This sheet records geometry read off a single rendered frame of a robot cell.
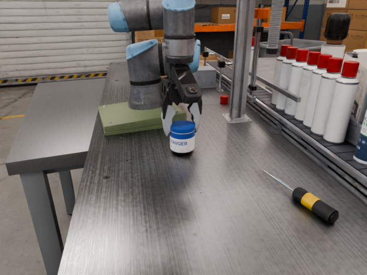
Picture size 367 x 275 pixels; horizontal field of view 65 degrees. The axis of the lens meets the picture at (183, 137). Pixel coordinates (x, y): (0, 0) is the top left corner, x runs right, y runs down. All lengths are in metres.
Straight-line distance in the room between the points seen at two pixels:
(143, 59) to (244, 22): 0.35
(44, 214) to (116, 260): 0.51
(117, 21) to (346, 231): 0.70
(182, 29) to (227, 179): 0.37
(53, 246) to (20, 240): 0.89
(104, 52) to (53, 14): 0.92
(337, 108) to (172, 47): 0.43
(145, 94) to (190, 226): 0.61
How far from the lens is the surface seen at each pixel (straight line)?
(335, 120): 0.82
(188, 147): 0.79
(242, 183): 0.70
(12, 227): 2.07
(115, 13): 0.83
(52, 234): 1.05
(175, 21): 0.72
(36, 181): 0.94
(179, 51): 0.72
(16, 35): 5.30
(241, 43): 0.99
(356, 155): 0.77
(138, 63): 1.05
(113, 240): 0.56
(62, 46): 5.26
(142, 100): 1.06
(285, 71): 1.01
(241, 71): 1.01
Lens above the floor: 1.21
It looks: 25 degrees down
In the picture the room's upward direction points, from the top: straight up
